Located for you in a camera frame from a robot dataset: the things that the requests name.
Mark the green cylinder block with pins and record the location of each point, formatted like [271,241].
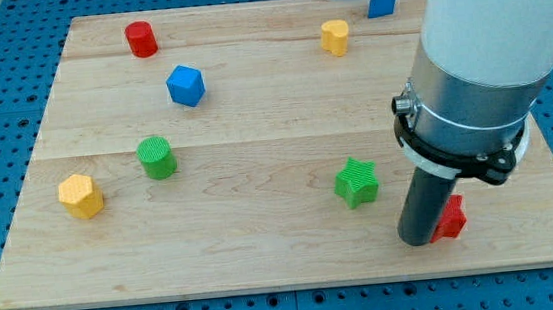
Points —
[156,157]

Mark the blue block behind arm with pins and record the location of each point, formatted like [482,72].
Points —
[380,8]

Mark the yellow hexagon block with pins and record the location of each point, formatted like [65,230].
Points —
[80,196]

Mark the blue cube block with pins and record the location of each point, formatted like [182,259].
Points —
[186,86]

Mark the yellow heart block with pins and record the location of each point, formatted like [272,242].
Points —
[334,37]

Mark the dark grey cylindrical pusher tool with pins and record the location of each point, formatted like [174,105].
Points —
[424,205]

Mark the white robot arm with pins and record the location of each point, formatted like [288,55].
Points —
[478,69]

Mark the wooden board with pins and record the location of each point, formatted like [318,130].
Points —
[251,206]

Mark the red star block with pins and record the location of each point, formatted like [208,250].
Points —
[452,220]

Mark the green star block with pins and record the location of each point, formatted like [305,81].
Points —
[357,183]

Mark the red cylinder block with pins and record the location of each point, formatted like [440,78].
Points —
[141,39]

